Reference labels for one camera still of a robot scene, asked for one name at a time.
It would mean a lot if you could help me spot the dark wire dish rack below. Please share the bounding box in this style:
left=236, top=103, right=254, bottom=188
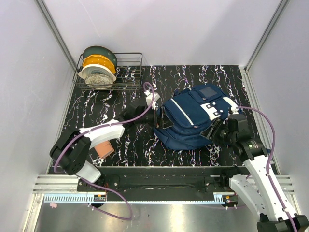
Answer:
left=72, top=52, right=143, bottom=91

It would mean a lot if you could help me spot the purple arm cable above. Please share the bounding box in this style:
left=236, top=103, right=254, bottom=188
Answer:
left=238, top=105, right=300, bottom=232
left=53, top=82, right=155, bottom=220

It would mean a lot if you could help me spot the speckled grey plate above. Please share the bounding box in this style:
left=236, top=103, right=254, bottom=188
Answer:
left=85, top=74, right=113, bottom=90

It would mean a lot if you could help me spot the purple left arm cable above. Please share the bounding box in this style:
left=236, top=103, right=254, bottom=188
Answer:
left=53, top=82, right=155, bottom=220

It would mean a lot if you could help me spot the dark green plate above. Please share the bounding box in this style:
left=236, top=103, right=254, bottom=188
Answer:
left=83, top=46, right=117, bottom=66

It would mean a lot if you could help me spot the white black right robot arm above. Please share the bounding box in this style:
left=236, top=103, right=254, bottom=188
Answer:
left=202, top=114, right=309, bottom=232

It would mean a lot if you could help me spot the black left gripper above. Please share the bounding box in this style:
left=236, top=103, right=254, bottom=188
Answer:
left=135, top=105, right=173, bottom=130

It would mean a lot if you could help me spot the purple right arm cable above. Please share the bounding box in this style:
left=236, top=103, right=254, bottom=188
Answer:
left=238, top=105, right=300, bottom=232

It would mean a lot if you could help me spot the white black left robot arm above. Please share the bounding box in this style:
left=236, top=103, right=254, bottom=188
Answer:
left=50, top=105, right=173, bottom=191

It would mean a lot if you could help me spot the navy blue student backpack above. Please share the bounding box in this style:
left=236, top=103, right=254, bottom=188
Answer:
left=153, top=84, right=238, bottom=150

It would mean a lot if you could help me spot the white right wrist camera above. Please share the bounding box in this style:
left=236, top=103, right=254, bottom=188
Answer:
left=230, top=107, right=241, bottom=115

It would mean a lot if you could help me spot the small pink eraser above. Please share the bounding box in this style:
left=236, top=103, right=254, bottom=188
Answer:
left=49, top=203, right=57, bottom=208

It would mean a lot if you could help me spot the yellow plate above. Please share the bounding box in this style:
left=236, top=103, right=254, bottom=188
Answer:
left=83, top=54, right=116, bottom=74

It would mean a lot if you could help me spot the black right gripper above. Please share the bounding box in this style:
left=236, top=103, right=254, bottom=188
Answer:
left=199, top=117, right=236, bottom=147

